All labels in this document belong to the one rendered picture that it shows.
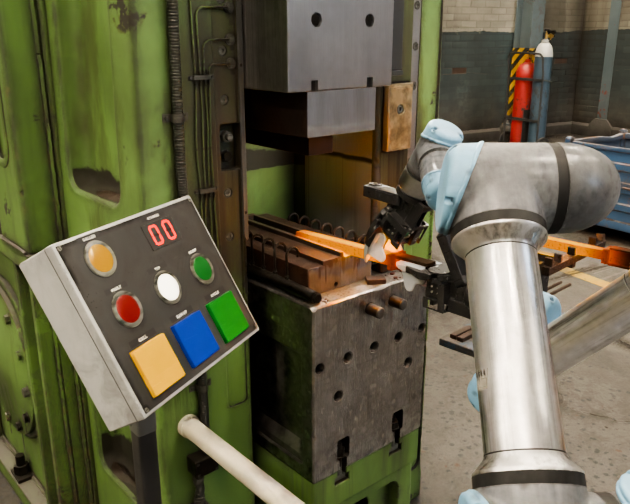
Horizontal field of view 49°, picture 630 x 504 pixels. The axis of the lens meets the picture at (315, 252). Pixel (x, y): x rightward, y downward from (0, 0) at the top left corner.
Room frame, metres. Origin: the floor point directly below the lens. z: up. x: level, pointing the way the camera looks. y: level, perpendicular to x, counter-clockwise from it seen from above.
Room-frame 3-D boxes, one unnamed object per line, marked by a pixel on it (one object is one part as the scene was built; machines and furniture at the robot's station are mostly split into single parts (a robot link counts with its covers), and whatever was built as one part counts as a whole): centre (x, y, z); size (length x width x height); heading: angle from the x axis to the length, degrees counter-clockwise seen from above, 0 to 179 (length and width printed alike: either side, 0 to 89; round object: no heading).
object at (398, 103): (1.81, -0.21, 1.27); 0.09 x 0.02 x 0.17; 131
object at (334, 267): (1.66, 0.08, 0.96); 0.42 x 0.20 x 0.09; 41
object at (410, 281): (1.35, -0.20, 0.99); 0.09 x 0.03 x 0.06; 43
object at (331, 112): (1.66, 0.08, 1.32); 0.42 x 0.20 x 0.10; 41
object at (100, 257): (0.97, 0.32, 1.16); 0.05 x 0.03 x 0.04; 131
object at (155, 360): (0.93, 0.24, 1.01); 0.07 x 0.05 x 0.07; 156
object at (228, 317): (1.12, 0.16, 1.01); 0.07 x 0.05 x 0.07; 156
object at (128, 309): (0.95, 0.28, 1.09); 0.05 x 0.03 x 0.04; 131
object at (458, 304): (1.28, -0.28, 0.99); 0.12 x 0.08 x 0.09; 40
